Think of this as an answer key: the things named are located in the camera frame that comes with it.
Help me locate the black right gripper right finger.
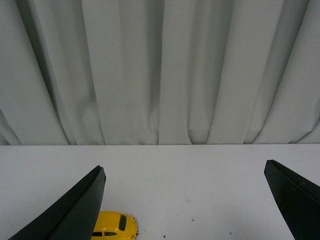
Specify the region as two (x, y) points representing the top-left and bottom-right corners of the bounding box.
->
(264, 159), (320, 240)

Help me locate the yellow beetle toy car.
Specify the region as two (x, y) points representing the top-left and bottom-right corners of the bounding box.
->
(91, 211), (139, 240)

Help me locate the grey pleated curtain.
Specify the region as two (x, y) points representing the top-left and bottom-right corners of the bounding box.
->
(0, 0), (320, 145)

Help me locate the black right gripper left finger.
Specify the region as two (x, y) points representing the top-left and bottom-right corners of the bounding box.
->
(10, 165), (106, 240)

